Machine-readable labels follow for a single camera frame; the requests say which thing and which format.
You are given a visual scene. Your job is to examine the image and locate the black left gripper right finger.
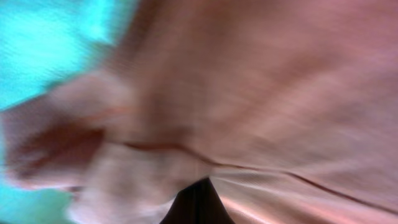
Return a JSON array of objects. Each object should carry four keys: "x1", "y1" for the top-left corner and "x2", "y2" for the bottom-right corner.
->
[{"x1": 197, "y1": 179, "x2": 234, "y2": 224}]

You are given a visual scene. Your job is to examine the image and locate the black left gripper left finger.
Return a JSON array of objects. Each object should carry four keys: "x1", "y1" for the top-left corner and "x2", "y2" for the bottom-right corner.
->
[{"x1": 160, "y1": 184, "x2": 198, "y2": 224}]

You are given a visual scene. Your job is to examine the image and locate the red orange t-shirt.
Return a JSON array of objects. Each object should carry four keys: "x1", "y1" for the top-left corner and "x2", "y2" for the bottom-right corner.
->
[{"x1": 1, "y1": 0, "x2": 397, "y2": 223}]

